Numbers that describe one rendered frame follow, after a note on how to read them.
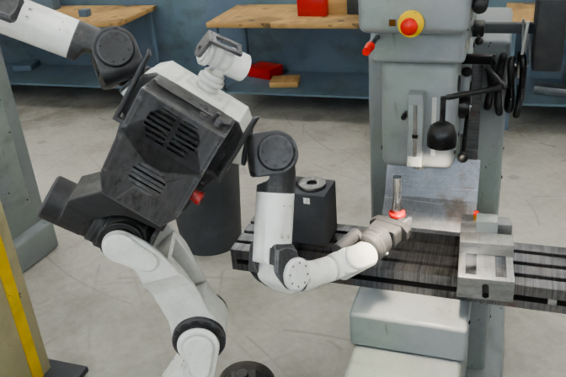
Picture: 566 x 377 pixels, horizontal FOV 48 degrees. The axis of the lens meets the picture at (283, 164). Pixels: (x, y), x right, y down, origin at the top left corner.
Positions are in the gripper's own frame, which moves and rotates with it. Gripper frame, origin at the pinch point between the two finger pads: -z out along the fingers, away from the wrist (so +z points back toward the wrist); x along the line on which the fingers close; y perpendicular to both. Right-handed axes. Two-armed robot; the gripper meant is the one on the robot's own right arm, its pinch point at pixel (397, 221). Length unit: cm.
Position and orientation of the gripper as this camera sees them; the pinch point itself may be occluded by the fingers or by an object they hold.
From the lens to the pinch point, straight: 188.3
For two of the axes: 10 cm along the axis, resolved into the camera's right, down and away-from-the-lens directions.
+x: -8.0, -2.1, 5.7
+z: -6.0, 3.8, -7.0
